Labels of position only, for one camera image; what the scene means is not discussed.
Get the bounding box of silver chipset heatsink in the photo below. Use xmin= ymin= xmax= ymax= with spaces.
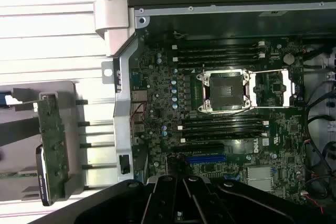
xmin=246 ymin=165 xmax=274 ymax=192

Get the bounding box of blue expansion slot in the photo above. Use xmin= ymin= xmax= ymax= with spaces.
xmin=185 ymin=155 xmax=227 ymax=166

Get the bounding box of black RAM slot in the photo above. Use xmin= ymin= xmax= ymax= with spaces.
xmin=185 ymin=129 xmax=263 ymax=137
xmin=177 ymin=61 xmax=259 ymax=67
xmin=177 ymin=49 xmax=259 ymax=55
xmin=177 ymin=43 xmax=259 ymax=49
xmin=186 ymin=134 xmax=263 ymax=142
xmin=183 ymin=119 xmax=263 ymax=126
xmin=177 ymin=55 xmax=259 ymax=61

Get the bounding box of black expansion slot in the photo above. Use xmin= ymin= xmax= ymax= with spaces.
xmin=172 ymin=142 xmax=224 ymax=154

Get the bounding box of thin locking lever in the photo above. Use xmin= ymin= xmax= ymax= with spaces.
xmin=209 ymin=107 xmax=262 ymax=117

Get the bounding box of open dark grey PC case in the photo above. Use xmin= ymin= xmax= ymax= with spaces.
xmin=101 ymin=0 xmax=336 ymax=216

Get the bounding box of green RAM stick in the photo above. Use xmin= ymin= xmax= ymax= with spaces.
xmin=0 ymin=170 xmax=39 ymax=179

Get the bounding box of CPU socket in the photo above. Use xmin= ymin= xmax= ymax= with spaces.
xmin=195 ymin=69 xmax=251 ymax=114

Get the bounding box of green motherboard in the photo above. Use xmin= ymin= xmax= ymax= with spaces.
xmin=130 ymin=35 xmax=310 ymax=201

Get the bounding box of silver socket cover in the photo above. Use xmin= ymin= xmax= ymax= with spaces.
xmin=248 ymin=69 xmax=296 ymax=109

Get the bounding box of grey parts rack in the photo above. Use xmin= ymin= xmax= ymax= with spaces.
xmin=0 ymin=81 xmax=87 ymax=201

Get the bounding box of silver coin battery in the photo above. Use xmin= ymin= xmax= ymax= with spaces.
xmin=283 ymin=53 xmax=296 ymax=65

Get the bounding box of thin red wire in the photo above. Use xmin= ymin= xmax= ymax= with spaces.
xmin=306 ymin=194 xmax=326 ymax=215

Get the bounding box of red and black fan wire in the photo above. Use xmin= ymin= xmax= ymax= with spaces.
xmin=130 ymin=102 xmax=148 ymax=127

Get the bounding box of black cable bundle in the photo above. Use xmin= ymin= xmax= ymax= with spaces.
xmin=306 ymin=81 xmax=336 ymax=133

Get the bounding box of beige plastic bracket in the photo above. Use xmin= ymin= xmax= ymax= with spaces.
xmin=93 ymin=0 xmax=137 ymax=57

